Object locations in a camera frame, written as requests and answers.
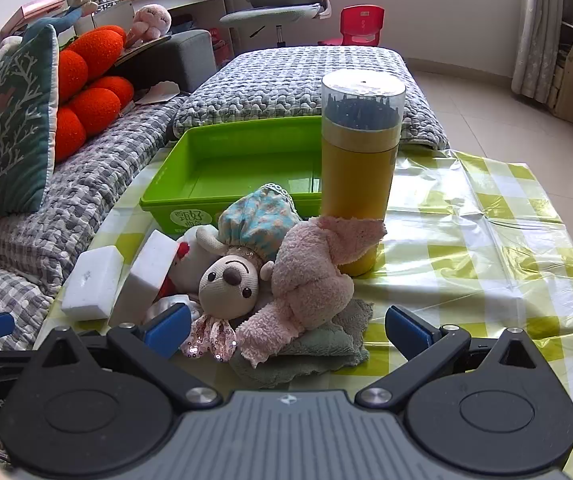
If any teal coral print cushion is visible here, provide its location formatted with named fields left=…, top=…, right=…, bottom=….
left=0, top=24, right=61, bottom=222

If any orange segmented plush pillow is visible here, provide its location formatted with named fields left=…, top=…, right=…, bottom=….
left=54, top=25, right=136, bottom=163

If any green plastic tray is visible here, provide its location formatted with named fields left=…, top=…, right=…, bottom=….
left=139, top=116, right=324, bottom=238

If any grey-green towel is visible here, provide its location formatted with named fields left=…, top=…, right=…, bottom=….
left=229, top=299, right=374, bottom=388

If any thin board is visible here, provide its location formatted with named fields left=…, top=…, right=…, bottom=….
left=114, top=35, right=172, bottom=67

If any white plush toy red trim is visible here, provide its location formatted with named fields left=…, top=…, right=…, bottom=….
left=144, top=227, right=217, bottom=321

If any red plastic chair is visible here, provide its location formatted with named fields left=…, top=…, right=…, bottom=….
left=317, top=5, right=385, bottom=48

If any pink box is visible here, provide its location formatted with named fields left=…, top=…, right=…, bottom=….
left=4, top=0, right=67, bottom=33

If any knitted mouse doll blue dress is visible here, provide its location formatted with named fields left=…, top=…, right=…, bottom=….
left=182, top=183, right=303, bottom=363

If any dented white foam block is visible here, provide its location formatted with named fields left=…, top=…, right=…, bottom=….
left=61, top=245, right=124, bottom=321

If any pink fuzzy plush toy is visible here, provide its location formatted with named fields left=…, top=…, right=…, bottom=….
left=236, top=215, right=388, bottom=367

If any beige curtain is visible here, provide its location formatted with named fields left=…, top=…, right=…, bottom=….
left=511, top=0, right=567, bottom=106

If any yellow pencil canister clear lid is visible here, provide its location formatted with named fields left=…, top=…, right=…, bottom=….
left=320, top=70, right=407, bottom=277

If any pink pig plush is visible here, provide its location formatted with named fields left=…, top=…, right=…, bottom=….
left=125, top=4, right=173, bottom=50

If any grey quilted ottoman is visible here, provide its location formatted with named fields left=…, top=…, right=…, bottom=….
left=171, top=45, right=451, bottom=151

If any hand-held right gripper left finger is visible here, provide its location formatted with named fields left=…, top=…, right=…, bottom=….
left=31, top=304, right=222, bottom=409

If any beige shell-shaped paper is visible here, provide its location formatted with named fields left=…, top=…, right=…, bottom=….
left=134, top=81, right=181, bottom=106

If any grey quilted sofa cover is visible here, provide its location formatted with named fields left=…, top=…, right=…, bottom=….
left=0, top=95, right=187, bottom=351

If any blue plush toy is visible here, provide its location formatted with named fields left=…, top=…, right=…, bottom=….
left=1, top=0, right=100, bottom=43

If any grey sofa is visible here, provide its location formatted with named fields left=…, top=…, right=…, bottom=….
left=116, top=29, right=217, bottom=96

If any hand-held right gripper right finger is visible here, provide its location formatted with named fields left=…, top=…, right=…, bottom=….
left=355, top=305, right=542, bottom=409

